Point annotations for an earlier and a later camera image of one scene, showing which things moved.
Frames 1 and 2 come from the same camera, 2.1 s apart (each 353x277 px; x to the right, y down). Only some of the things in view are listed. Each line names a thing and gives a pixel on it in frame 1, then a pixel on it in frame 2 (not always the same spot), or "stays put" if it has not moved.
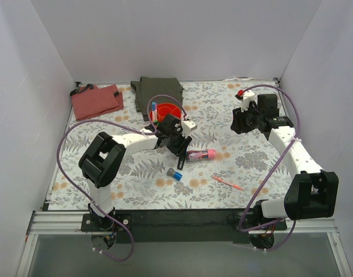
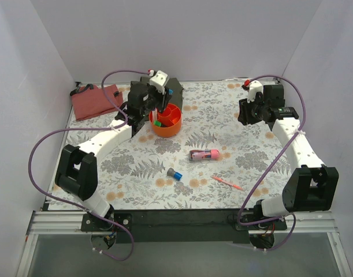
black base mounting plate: [175, 225] stays put
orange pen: [227, 182] stays put
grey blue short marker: [176, 175] stays put
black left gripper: [179, 143] to [160, 101]
